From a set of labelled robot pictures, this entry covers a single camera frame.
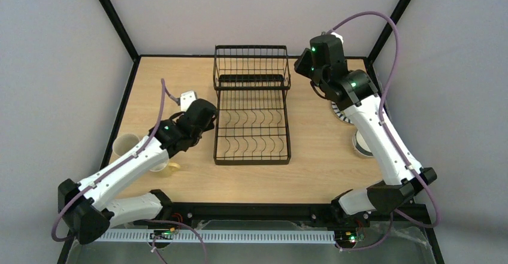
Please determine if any white bowl dark rim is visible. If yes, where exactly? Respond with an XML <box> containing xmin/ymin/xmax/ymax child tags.
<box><xmin>352</xmin><ymin>131</ymin><xmax>373</xmax><ymax>158</ymax></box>

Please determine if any yellow handled mug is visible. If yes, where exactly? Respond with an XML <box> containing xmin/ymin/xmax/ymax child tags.
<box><xmin>149</xmin><ymin>162</ymin><xmax>181</xmax><ymax>178</ymax></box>

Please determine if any blue striped white plate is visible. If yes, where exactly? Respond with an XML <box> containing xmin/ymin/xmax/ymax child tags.
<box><xmin>330</xmin><ymin>101</ymin><xmax>353</xmax><ymax>125</ymax></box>

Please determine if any black aluminium frame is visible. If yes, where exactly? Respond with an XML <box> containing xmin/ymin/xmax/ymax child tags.
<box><xmin>52</xmin><ymin>0</ymin><xmax>445</xmax><ymax>263</ymax></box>

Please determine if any white slotted cable duct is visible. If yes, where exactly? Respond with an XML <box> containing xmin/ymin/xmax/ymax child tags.
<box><xmin>97</xmin><ymin>229</ymin><xmax>335</xmax><ymax>244</ymax></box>

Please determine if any black wire dish rack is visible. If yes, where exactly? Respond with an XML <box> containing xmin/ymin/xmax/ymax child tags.
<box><xmin>213</xmin><ymin>45</ymin><xmax>291</xmax><ymax>165</ymax></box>

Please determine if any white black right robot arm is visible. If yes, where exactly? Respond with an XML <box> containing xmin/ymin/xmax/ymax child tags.
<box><xmin>294</xmin><ymin>34</ymin><xmax>437</xmax><ymax>216</ymax></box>

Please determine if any right controller board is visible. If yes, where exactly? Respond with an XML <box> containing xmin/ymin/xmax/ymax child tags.
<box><xmin>334</xmin><ymin>229</ymin><xmax>365</xmax><ymax>243</ymax></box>

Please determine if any cream ceramic mug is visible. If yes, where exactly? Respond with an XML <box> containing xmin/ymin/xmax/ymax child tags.
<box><xmin>111</xmin><ymin>133</ymin><xmax>140</xmax><ymax>157</ymax></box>

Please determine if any left controller board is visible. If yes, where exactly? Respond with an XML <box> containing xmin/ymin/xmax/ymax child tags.
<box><xmin>149</xmin><ymin>229</ymin><xmax>178</xmax><ymax>240</ymax></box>

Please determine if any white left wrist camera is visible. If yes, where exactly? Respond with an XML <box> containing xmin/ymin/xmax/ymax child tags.
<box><xmin>179</xmin><ymin>90</ymin><xmax>197</xmax><ymax>112</ymax></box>

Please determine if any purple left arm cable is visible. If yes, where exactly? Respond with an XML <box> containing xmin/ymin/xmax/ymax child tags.
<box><xmin>52</xmin><ymin>78</ymin><xmax>209</xmax><ymax>264</ymax></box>

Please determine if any controller board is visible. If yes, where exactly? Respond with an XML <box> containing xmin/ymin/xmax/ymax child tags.
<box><xmin>334</xmin><ymin>229</ymin><xmax>365</xmax><ymax>243</ymax></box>
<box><xmin>149</xmin><ymin>229</ymin><xmax>178</xmax><ymax>240</ymax></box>

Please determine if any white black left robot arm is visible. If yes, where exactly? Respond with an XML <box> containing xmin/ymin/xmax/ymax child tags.
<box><xmin>52</xmin><ymin>99</ymin><xmax>217</xmax><ymax>244</ymax></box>

